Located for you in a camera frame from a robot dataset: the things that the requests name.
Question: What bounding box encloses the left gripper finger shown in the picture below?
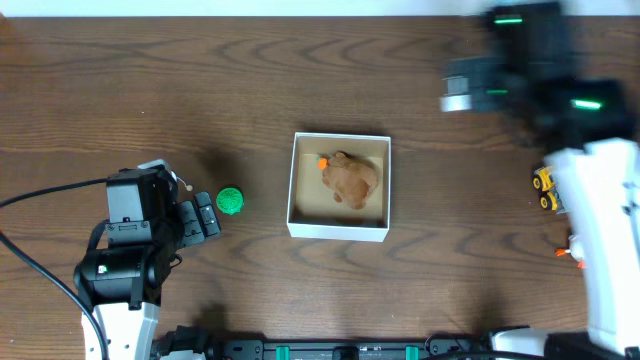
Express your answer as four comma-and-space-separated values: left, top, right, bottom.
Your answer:
177, 201, 205, 249
194, 191, 221, 237

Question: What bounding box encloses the green lattice ball toy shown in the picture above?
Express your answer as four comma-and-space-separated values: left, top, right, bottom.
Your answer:
216, 187, 244, 215

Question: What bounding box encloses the yellow grey toy truck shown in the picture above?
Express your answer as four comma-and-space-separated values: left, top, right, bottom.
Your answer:
531, 167, 565, 214

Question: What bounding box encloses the brown plush bear toy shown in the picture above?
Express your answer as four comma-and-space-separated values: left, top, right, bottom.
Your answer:
317, 151, 379, 210

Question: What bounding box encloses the white pink duck toy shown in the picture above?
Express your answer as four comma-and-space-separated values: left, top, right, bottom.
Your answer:
555, 235, 586, 269

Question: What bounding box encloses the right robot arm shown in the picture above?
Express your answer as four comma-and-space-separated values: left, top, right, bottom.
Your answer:
441, 1, 639, 359

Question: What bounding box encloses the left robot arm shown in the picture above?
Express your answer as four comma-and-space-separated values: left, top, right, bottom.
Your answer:
74, 160, 221, 359

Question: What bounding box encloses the white cardboard box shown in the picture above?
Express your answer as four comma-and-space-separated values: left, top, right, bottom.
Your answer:
286, 132, 391, 242

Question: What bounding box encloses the left black cable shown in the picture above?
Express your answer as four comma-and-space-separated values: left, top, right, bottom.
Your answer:
0, 177, 111, 360

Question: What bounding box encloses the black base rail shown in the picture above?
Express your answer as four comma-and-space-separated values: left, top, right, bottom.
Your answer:
149, 324, 597, 360

